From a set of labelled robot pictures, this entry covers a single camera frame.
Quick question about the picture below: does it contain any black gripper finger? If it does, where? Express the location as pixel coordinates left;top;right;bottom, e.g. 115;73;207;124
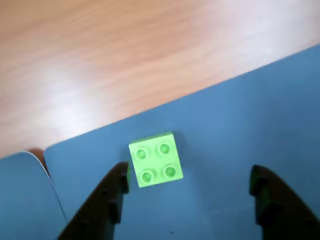
57;161;131;240
248;164;320;240

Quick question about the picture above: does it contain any green lego block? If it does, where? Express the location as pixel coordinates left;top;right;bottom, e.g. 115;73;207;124
128;131;184;189

